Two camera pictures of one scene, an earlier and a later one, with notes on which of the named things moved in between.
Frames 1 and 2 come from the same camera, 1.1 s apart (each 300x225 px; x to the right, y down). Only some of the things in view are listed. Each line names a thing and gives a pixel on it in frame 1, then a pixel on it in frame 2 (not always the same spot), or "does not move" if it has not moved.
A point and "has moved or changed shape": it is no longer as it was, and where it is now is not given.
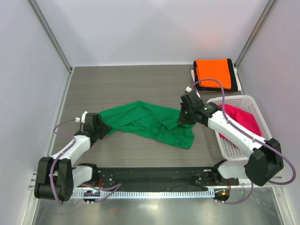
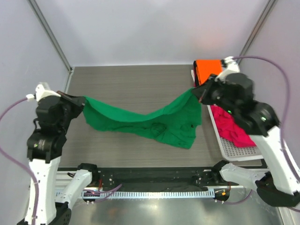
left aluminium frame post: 35,7 does not move
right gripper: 182,119 -> 200,90
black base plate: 161,178 does not move
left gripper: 105,128 -> 78,100
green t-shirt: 158,123 has moved or changed shape
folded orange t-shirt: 218,69 does not move
